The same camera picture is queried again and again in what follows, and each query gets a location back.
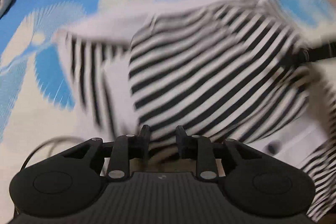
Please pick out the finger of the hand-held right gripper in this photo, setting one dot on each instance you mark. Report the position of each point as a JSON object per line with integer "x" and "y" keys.
{"x": 320, "y": 52}

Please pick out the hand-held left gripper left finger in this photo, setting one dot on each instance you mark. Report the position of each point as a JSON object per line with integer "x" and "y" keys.
{"x": 144, "y": 136}

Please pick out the striped white hooded top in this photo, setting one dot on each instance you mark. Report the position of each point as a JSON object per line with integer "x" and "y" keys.
{"x": 197, "y": 69}

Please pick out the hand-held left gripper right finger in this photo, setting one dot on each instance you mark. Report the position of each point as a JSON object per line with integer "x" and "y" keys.
{"x": 181, "y": 138}

